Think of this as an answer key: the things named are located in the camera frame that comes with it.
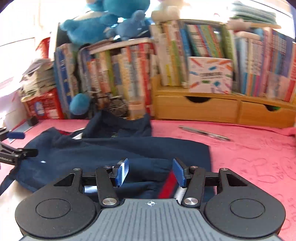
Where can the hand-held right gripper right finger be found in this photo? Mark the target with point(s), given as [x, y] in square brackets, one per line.
[179, 172]

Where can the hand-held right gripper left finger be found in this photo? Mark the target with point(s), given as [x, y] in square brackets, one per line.
[121, 172]

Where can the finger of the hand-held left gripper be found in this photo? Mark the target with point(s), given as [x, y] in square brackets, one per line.
[27, 153]
[16, 135]

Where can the navy and white jacket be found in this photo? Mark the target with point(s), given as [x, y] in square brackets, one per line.
[115, 148]

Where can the small black box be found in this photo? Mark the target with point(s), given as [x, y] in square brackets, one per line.
[33, 121]

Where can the red basket with blue label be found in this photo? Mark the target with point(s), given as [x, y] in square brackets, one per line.
[46, 106]

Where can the clear ballpoint pen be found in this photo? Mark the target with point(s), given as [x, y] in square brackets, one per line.
[205, 134]

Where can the stack of papers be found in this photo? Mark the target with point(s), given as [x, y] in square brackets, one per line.
[38, 78]

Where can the wooden drawer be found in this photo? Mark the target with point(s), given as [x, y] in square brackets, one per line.
[196, 111]
[259, 115]

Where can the clear plastic jar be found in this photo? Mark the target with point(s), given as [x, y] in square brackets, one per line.
[136, 110]

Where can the miniature bicycle model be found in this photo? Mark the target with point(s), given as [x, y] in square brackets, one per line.
[118, 107]

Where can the blue plush ball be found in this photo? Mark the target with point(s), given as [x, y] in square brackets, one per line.
[79, 104]

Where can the row of thin blue books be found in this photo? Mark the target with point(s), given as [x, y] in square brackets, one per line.
[63, 76]

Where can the wooden desk organizer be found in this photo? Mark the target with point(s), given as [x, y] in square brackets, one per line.
[157, 85]

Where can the small red mesh basket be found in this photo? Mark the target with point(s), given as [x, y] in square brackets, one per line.
[44, 48]

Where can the row of colourful picture books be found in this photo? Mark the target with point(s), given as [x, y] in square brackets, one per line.
[120, 74]

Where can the white pencil print box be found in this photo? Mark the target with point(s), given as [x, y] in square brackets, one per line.
[210, 75]

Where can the row of green spine books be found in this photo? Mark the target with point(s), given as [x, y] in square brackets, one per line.
[178, 51]

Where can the large white book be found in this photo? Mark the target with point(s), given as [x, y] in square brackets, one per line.
[120, 45]

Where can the dark blue plush toy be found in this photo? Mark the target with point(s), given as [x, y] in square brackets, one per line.
[131, 25]

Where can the pink sheep plush toy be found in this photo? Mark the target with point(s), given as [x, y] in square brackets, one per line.
[166, 11]

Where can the stack of pale green folders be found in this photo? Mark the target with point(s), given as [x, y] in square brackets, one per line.
[254, 14]

